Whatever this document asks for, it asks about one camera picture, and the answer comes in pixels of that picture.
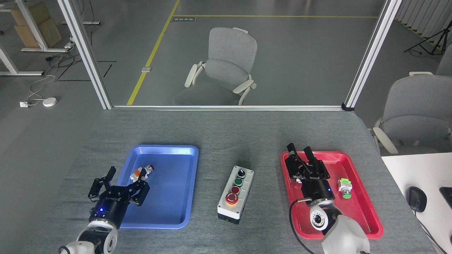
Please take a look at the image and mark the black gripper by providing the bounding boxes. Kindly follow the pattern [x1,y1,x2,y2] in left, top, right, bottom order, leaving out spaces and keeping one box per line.
[285,143,336,207]
[88,166,150,228]

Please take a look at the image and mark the grey control box with buttons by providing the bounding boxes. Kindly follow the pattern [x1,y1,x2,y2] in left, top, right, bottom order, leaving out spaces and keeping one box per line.
[217,165,255,225]

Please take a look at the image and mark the brown cardboard box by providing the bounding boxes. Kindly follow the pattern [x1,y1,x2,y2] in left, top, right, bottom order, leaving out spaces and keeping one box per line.
[10,2,51,26]
[14,18,62,49]

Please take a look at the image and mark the blue plastic tray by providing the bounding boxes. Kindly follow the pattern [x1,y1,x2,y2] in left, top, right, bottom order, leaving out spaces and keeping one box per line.
[115,145,199,230]

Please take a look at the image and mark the red plastic tray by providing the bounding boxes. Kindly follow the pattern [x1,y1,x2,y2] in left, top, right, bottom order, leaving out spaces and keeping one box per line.
[280,151,384,240]

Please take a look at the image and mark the black computer mouse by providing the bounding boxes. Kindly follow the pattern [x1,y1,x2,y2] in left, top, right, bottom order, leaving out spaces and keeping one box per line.
[406,186,428,213]

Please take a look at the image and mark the white side table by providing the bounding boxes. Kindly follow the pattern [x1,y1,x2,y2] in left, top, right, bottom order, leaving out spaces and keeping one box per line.
[381,152,452,254]

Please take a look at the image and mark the grey office chair white arms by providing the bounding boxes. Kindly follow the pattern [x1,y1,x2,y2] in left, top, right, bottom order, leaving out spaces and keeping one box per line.
[435,44,452,76]
[369,72,452,156]
[172,28,257,106]

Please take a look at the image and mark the black keyboard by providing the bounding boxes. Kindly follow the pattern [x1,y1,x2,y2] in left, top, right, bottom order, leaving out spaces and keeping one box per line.
[439,187,452,209]

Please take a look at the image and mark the black tripod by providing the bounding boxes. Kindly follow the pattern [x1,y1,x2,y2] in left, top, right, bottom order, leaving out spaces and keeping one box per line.
[404,28,452,56]

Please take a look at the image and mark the white corrugated curtain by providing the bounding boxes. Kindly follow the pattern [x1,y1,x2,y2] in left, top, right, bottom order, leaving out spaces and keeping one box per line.
[395,0,452,46]

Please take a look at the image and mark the red push button switch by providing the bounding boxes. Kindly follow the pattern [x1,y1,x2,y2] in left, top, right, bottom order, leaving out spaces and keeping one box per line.
[130,164,155,182]

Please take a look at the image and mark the green push button switch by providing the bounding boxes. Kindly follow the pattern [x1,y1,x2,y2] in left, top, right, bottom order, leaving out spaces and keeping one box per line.
[338,178,353,199]

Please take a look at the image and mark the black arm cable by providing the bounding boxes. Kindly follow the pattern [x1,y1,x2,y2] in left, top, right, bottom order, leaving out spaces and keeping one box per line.
[289,198,315,254]

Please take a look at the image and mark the silver aluminium rail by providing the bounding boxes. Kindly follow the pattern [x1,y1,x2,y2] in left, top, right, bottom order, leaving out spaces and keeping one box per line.
[112,105,345,111]

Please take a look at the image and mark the silver aluminium post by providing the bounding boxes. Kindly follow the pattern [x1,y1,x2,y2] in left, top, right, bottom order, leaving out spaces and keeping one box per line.
[343,0,403,110]
[56,0,113,110]

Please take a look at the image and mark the white floor cable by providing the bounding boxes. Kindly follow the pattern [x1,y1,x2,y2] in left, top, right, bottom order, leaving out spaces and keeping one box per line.
[28,48,73,105]

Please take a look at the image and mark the black mouse cable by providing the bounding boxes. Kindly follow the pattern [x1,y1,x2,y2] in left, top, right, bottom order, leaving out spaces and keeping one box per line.
[414,211,450,254]

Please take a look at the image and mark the black floor cables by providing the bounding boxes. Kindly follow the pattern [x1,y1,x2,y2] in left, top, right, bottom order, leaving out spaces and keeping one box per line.
[44,49,83,71]

